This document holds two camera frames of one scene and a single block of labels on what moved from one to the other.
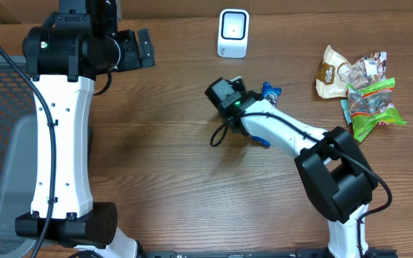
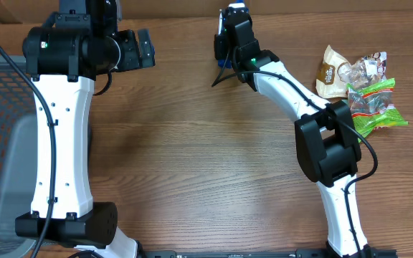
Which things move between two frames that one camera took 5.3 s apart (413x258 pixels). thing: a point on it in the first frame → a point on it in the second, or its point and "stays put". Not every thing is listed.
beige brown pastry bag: (335, 72) stays put
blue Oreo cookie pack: (271, 94) → (226, 62)
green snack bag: (371, 105) stays put
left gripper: (133, 57) stays put
